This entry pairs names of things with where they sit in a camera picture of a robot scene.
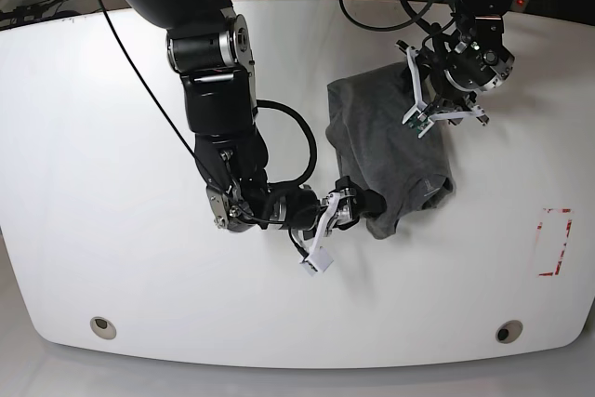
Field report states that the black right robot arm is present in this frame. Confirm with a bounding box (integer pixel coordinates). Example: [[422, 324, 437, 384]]
[[126, 0, 386, 258]]

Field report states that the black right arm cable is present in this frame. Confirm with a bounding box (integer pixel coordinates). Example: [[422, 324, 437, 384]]
[[83, 0, 318, 193]]

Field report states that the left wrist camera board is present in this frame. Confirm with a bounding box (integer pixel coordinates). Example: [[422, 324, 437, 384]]
[[403, 108, 435, 139]]

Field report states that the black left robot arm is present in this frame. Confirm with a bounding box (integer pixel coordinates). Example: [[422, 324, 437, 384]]
[[398, 0, 515, 136]]

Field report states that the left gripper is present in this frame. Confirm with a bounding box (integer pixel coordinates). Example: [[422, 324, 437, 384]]
[[397, 39, 489, 126]]

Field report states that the right table grommet hole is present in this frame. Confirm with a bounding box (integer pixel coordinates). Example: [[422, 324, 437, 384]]
[[496, 320, 523, 344]]

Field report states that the grey T-shirt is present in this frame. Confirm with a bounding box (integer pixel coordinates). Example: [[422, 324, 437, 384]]
[[325, 62, 455, 240]]

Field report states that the red tape rectangle marking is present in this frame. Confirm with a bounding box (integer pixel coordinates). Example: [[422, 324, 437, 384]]
[[534, 208, 574, 278]]

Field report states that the table grommet hole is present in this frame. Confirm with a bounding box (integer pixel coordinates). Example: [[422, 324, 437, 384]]
[[496, 320, 523, 344], [90, 316, 117, 340]]

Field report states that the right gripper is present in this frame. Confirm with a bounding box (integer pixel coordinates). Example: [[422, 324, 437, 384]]
[[287, 176, 387, 260]]

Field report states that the left table grommet hole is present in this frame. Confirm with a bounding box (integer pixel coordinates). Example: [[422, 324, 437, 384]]
[[90, 316, 117, 340]]

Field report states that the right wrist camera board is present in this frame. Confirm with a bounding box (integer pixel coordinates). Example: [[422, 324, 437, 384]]
[[300, 247, 334, 276]]

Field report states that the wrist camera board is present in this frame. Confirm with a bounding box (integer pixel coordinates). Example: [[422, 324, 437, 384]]
[[300, 247, 334, 276], [403, 108, 435, 139]]

